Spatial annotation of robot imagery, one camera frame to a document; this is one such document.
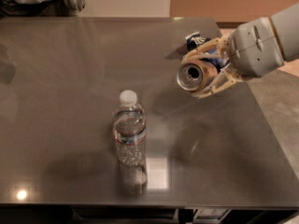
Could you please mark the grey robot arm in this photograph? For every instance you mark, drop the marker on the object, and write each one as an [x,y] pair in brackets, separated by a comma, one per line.
[286,26]

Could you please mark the clear plastic water bottle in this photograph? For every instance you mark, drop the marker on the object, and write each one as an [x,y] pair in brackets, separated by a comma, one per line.
[129,122]

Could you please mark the label plate under table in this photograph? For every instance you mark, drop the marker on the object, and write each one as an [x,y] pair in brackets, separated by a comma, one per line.
[210,213]

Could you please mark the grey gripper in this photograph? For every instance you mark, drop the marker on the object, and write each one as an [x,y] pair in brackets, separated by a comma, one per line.
[256,47]

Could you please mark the orange soda can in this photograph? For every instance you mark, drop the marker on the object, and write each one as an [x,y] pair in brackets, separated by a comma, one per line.
[195,75]

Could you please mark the person in grey sweater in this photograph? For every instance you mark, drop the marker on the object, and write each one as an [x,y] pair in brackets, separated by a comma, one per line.
[31,8]

